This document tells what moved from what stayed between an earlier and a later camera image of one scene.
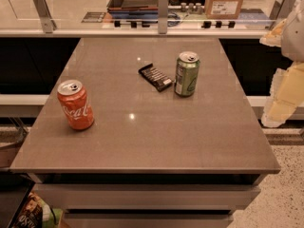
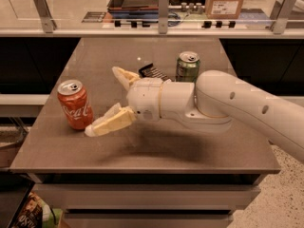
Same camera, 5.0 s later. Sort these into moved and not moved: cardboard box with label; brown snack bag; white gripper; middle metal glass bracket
Moved: white gripper
Not moved: brown snack bag; cardboard box with label; middle metal glass bracket
